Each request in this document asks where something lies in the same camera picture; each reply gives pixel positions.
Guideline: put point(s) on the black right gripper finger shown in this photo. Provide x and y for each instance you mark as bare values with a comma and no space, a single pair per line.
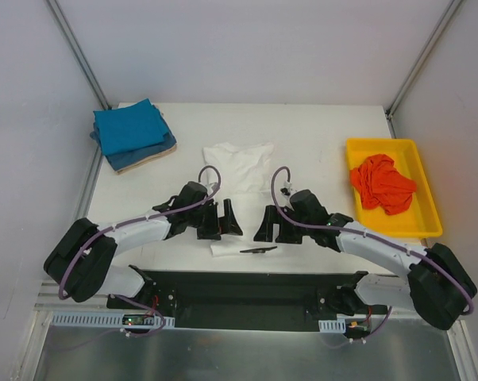
289,234
266,230

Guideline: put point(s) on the aluminium frame post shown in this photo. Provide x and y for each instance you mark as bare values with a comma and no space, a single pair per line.
77,52
437,33

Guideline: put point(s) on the orange t shirt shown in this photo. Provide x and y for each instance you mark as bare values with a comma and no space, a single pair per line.
379,184

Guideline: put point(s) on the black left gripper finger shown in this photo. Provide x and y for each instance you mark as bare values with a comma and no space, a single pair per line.
228,222
209,228

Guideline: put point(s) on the blue folded t shirt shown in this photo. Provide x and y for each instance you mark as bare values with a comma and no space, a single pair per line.
119,161

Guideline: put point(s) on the left aluminium frame post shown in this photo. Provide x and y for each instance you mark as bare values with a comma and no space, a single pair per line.
77,52

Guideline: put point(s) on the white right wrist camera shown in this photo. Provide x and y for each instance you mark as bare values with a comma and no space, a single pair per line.
287,189

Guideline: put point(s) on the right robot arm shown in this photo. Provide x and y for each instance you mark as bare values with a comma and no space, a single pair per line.
430,281

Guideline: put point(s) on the white t shirt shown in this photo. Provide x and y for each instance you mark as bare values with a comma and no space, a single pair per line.
246,174

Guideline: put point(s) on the white slotted cable duct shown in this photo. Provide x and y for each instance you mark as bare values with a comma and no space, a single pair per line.
111,320

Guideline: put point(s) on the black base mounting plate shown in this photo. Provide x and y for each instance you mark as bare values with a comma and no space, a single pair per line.
247,301

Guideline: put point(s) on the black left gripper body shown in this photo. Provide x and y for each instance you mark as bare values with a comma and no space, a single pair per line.
214,217

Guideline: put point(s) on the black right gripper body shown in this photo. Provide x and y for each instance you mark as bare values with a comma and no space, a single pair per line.
283,221

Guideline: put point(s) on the yellow plastic tray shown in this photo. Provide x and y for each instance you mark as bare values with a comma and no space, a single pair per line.
421,220

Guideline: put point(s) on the beige folded t shirt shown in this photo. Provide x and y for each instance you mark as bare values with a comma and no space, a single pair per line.
147,160

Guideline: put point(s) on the right aluminium frame post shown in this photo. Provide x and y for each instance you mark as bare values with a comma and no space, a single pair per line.
437,33

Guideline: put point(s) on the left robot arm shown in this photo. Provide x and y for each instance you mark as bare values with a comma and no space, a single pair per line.
81,263

